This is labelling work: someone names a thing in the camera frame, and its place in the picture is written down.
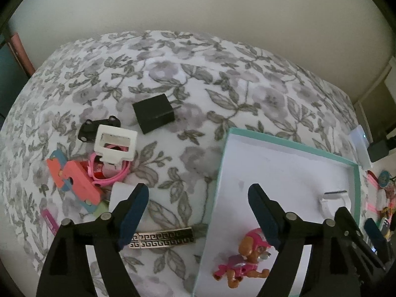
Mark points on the teal rimmed white tray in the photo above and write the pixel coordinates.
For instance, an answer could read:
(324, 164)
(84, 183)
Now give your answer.
(278, 167)

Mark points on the round teal badge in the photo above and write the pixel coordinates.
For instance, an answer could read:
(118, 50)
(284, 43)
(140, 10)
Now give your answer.
(384, 178)

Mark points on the white plastic frame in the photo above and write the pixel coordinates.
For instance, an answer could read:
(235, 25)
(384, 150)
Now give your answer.
(100, 144)

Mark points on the black toy car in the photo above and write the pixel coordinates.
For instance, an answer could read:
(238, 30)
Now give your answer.
(88, 131)

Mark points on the pink puppy toy figure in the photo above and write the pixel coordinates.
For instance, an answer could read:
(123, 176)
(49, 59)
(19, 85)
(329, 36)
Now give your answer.
(244, 250)

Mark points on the small black box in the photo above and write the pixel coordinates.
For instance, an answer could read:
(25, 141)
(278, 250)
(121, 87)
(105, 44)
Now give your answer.
(379, 150)

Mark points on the pink bed post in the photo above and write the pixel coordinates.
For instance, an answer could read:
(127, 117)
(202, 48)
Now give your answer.
(21, 54)

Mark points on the red and blue toy knife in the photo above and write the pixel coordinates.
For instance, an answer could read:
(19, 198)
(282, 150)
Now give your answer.
(82, 181)

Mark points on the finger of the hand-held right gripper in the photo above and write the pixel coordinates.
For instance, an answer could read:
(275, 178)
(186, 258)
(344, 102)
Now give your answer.
(376, 238)
(345, 219)

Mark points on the grey floral blanket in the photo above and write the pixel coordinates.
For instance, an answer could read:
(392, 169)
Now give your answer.
(185, 77)

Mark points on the black cube charger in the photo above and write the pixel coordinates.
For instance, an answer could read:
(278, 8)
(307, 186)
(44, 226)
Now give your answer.
(153, 111)

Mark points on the teal cabinet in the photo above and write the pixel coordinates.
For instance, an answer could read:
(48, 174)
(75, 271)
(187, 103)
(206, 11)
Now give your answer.
(10, 80)

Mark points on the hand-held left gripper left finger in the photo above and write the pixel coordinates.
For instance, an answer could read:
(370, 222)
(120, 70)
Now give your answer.
(134, 213)

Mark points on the white block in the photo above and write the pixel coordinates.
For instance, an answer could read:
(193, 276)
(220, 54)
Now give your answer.
(120, 191)

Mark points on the pink toy with red bottle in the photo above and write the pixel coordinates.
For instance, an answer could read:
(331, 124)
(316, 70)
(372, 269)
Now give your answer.
(116, 178)

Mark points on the white electronic device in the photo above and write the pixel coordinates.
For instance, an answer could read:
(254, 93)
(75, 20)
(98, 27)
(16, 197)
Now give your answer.
(359, 142)

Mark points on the black and gold hair clip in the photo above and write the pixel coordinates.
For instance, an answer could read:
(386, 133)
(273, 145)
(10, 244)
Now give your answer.
(167, 236)

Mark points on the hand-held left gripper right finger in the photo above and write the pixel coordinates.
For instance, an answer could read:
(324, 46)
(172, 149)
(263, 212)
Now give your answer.
(263, 216)

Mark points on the pink plastic strip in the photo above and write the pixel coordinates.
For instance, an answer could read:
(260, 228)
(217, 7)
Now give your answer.
(49, 221)

